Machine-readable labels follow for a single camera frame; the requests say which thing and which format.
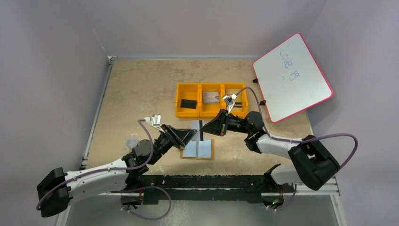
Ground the white board with pink frame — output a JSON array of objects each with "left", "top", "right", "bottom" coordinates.
[{"left": 253, "top": 32, "right": 334, "bottom": 123}]

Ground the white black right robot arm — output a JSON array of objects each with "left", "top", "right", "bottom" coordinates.
[{"left": 200, "top": 109, "right": 341, "bottom": 191}]

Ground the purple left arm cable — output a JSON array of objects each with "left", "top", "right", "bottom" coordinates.
[{"left": 36, "top": 119, "right": 172, "bottom": 220}]

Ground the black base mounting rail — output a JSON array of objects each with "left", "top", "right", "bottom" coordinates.
[{"left": 114, "top": 170, "right": 294, "bottom": 208}]

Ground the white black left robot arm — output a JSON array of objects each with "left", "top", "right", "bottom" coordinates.
[{"left": 36, "top": 124, "right": 198, "bottom": 218}]

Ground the silver striped card middle bin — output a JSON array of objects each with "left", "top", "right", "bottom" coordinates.
[{"left": 202, "top": 91, "right": 220, "bottom": 104}]

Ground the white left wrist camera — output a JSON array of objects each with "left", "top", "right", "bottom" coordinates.
[{"left": 144, "top": 114, "right": 161, "bottom": 129}]

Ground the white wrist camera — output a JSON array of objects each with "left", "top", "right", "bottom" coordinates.
[
  {"left": 222, "top": 94, "right": 237, "bottom": 114},
  {"left": 144, "top": 114, "right": 161, "bottom": 129}
]

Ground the yellow plastic sorting bin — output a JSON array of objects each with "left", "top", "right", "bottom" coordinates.
[{"left": 175, "top": 82, "right": 246, "bottom": 118}]

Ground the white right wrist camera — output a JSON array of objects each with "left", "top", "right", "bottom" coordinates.
[{"left": 222, "top": 94, "right": 237, "bottom": 114}]

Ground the striped card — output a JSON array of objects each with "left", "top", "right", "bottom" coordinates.
[{"left": 191, "top": 120, "right": 204, "bottom": 142}]

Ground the black card in bin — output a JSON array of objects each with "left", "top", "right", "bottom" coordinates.
[{"left": 180, "top": 99, "right": 197, "bottom": 109}]

